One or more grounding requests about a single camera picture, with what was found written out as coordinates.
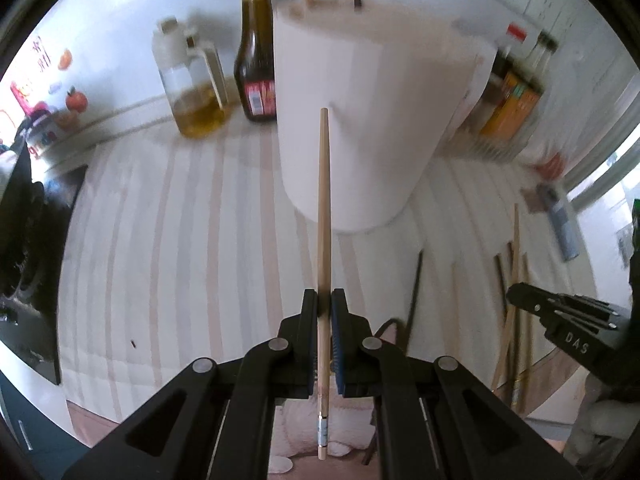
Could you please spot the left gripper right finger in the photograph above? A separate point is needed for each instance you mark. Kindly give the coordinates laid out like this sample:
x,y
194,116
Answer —
x,y
395,383

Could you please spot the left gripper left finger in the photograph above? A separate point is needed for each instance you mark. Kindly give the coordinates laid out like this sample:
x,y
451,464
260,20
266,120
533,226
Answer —
x,y
244,394

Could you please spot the blue smartphone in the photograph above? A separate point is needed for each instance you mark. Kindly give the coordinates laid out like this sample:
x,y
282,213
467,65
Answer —
x,y
562,227

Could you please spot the brown card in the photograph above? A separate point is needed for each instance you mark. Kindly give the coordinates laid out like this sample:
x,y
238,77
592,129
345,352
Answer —
x,y
533,200

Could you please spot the striped cat table mat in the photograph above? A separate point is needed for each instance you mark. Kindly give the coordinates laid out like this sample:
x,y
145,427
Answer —
x,y
179,249

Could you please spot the blue cabinet drawers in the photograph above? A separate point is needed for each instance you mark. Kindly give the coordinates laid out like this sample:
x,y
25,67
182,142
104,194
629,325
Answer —
x,y
49,448

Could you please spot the cream utensil holder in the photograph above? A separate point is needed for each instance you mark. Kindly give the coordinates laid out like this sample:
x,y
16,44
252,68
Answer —
x,y
392,80

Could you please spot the dark soy sauce bottle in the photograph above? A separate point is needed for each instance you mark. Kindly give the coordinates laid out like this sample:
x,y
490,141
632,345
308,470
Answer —
x,y
254,65

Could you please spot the black induction cooktop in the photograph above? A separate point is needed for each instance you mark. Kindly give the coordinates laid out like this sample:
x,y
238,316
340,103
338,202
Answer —
x,y
29,314

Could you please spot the glass oil dispenser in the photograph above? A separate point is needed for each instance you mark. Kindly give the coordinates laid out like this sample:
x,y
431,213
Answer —
x,y
192,78

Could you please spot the red cap sauce bottle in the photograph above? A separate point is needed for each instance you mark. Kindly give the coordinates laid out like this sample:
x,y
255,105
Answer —
x,y
508,50

